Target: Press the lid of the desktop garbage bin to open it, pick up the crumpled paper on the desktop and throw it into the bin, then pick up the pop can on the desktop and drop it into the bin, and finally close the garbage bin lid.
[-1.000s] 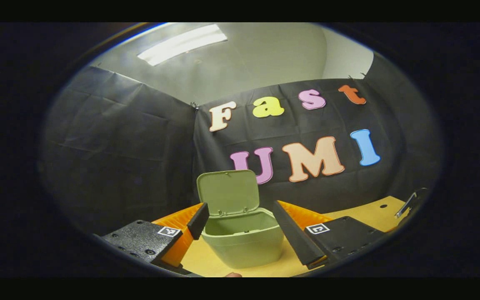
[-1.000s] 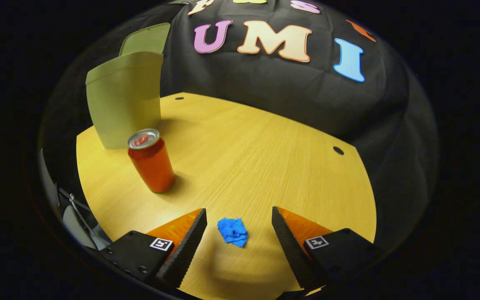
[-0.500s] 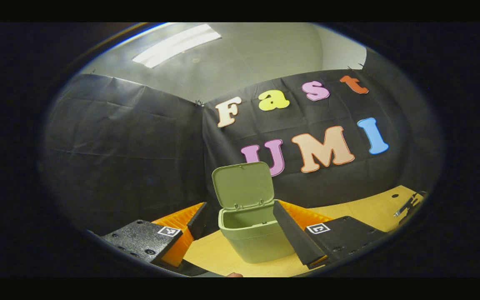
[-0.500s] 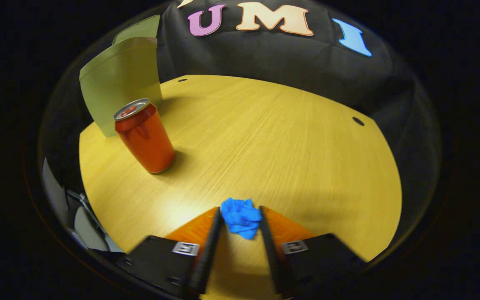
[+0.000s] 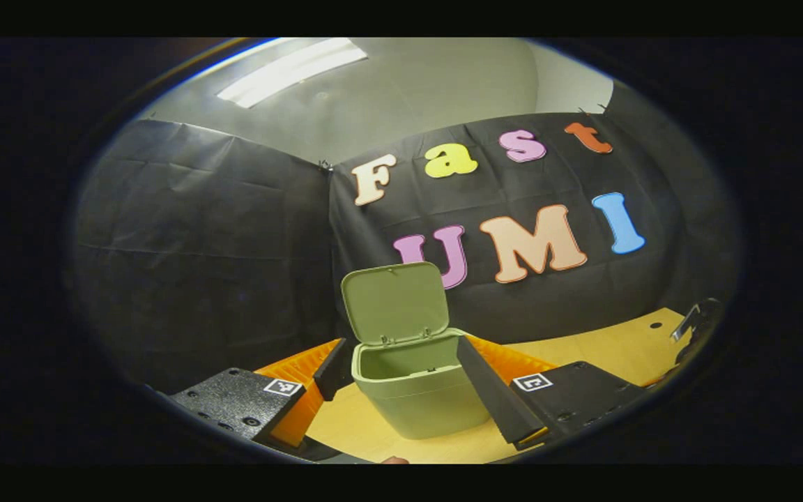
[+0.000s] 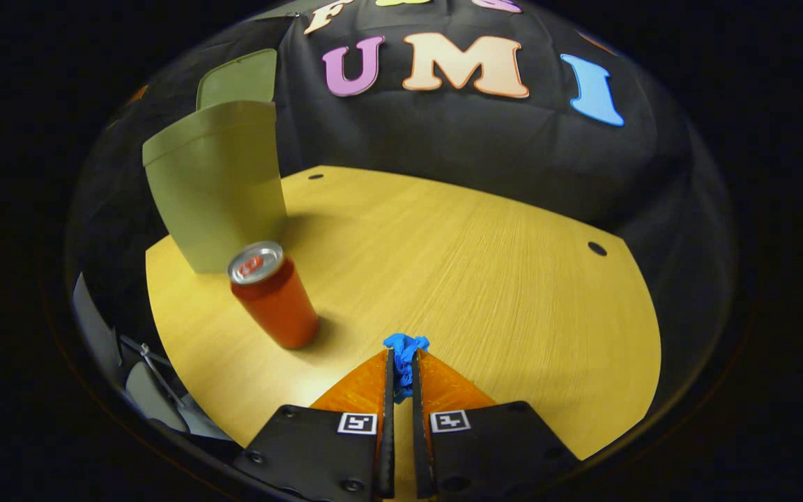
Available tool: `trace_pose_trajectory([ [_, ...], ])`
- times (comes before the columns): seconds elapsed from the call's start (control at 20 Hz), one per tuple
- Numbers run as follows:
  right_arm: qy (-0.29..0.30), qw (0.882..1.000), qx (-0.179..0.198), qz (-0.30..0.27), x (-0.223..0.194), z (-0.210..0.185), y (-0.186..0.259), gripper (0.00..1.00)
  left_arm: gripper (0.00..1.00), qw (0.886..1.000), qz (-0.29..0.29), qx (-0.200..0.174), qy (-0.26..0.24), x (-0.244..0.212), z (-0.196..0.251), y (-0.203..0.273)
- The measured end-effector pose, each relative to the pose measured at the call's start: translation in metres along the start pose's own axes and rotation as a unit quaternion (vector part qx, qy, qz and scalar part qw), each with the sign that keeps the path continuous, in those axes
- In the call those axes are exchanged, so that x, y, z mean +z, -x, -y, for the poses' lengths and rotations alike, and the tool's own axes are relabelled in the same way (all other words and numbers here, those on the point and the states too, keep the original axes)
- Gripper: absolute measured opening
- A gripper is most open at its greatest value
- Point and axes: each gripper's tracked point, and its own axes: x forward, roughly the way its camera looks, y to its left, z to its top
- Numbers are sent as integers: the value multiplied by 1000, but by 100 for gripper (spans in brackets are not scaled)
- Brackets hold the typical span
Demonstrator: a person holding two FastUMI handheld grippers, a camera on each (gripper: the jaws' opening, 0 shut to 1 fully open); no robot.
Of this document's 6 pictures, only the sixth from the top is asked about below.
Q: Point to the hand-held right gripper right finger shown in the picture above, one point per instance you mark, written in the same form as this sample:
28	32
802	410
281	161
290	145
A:
419	446

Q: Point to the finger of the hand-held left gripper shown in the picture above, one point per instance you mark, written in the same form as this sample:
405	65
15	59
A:
138	93

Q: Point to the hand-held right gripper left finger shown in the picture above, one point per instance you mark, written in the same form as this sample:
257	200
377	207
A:
388	418

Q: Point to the blue paper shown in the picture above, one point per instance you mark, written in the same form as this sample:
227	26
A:
405	348

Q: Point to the pale green desktop garbage bin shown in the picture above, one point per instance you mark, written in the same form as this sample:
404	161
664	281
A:
220	188

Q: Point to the red pop can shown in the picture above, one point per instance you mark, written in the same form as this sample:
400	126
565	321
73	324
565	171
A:
276	300

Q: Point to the wooden desktop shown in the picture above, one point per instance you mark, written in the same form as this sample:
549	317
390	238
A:
478	279

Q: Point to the pale grey curved panel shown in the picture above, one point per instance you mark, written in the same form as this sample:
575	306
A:
95	328

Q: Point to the grey metal stand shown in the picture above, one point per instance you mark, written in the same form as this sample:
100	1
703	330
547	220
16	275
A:
154	369

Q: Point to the black backdrop cloth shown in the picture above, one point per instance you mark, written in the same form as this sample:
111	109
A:
457	139

